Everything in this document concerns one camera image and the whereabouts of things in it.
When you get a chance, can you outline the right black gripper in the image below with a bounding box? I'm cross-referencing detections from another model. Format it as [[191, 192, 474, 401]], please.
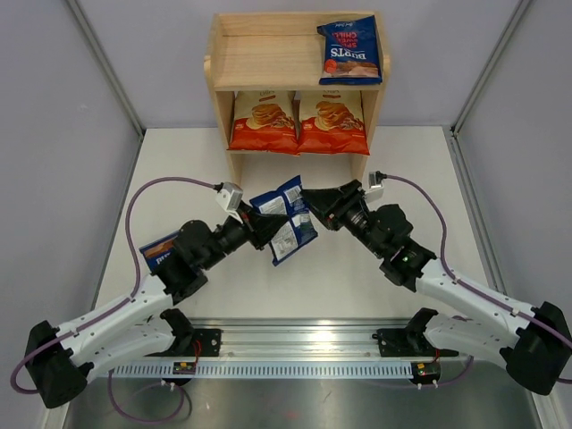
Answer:
[[301, 179, 386, 258]]

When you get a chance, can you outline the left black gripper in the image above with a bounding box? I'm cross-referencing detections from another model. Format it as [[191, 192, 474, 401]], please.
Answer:
[[199, 201, 289, 271]]

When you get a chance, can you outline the blue bag back side up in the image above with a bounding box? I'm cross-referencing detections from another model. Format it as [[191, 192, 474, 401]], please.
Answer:
[[248, 174, 321, 268]]

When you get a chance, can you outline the cassava chips bag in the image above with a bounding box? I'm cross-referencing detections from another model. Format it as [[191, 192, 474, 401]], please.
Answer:
[[298, 90, 369, 156], [229, 90, 299, 155]]

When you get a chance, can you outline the blue burts bag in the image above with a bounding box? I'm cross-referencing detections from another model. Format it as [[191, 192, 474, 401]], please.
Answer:
[[316, 15, 383, 86], [139, 231, 178, 273]]

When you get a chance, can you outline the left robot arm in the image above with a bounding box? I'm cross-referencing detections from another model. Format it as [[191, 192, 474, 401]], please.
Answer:
[[21, 202, 289, 409]]

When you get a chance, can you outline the wooden two-tier shelf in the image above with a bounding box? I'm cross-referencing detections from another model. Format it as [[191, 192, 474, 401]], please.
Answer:
[[204, 11, 391, 184]]

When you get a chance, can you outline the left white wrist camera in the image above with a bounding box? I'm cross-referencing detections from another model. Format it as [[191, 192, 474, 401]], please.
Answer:
[[214, 181, 243, 217]]

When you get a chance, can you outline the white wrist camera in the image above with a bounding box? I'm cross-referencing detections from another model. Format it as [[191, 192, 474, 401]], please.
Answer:
[[214, 181, 243, 217], [365, 171, 387, 203]]

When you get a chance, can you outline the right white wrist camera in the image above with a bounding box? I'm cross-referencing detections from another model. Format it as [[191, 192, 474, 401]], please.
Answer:
[[365, 171, 387, 203]]

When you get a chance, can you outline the aluminium mounting rail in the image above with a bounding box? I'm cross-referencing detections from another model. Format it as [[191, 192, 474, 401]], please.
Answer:
[[137, 318, 448, 366]]

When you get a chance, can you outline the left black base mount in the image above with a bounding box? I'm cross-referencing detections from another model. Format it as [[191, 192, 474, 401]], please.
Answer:
[[157, 308, 223, 358]]

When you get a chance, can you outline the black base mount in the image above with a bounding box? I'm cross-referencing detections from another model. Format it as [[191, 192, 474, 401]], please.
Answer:
[[371, 307, 459, 358], [157, 308, 223, 358]]

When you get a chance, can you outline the white slotted cable duct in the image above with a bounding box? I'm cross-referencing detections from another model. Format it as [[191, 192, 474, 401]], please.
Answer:
[[114, 359, 413, 380]]

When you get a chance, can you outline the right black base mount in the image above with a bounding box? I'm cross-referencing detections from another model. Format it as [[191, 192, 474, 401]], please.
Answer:
[[371, 307, 459, 358]]

